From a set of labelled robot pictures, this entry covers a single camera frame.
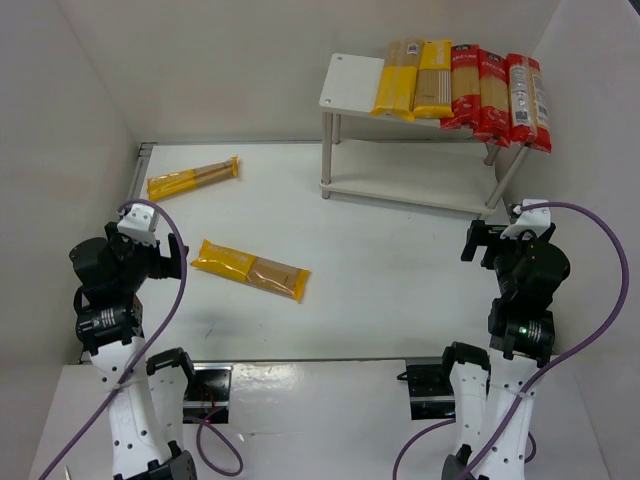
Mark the yellow spaghetti bag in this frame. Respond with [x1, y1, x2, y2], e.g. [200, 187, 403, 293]
[147, 156, 239, 201]
[371, 37, 424, 122]
[191, 240, 311, 302]

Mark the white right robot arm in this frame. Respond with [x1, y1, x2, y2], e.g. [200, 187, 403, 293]
[441, 210, 570, 479]

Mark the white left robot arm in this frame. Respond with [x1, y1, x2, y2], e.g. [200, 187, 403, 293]
[69, 222, 197, 479]

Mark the white two-tier shelf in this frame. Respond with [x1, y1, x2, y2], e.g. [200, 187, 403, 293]
[319, 53, 530, 219]

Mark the yellow spaghetti box on shelf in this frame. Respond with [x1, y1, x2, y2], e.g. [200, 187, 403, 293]
[413, 39, 453, 119]

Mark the yellow spaghetti bag on shelf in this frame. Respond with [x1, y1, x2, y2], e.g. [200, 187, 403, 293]
[371, 37, 424, 122]

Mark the red spaghetti bag middle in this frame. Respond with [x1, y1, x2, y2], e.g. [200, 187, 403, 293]
[474, 49, 510, 147]

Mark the red spaghetti bag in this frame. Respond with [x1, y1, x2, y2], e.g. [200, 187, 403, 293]
[474, 49, 510, 147]
[506, 53, 552, 154]
[440, 44, 481, 130]

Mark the red spaghetti bag right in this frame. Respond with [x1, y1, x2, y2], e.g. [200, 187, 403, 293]
[506, 53, 552, 154]

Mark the red spaghetti bag left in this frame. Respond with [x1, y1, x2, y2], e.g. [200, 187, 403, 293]
[440, 44, 481, 130]

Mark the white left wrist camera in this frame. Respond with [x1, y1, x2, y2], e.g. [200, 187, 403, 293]
[117, 203, 159, 247]

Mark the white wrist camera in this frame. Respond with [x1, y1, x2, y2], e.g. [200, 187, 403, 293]
[501, 199, 551, 239]
[117, 203, 159, 247]

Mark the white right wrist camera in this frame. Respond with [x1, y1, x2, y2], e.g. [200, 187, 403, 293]
[501, 199, 551, 239]

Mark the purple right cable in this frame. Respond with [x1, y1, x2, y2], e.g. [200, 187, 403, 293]
[391, 200, 629, 480]

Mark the purple cable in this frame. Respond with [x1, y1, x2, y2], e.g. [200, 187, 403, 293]
[391, 200, 629, 480]
[38, 198, 244, 480]

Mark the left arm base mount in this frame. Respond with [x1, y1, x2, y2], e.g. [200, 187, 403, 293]
[183, 362, 232, 425]

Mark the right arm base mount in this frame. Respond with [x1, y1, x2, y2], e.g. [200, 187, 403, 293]
[397, 357, 455, 421]

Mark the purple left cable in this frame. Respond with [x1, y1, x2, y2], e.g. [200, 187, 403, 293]
[38, 198, 244, 480]

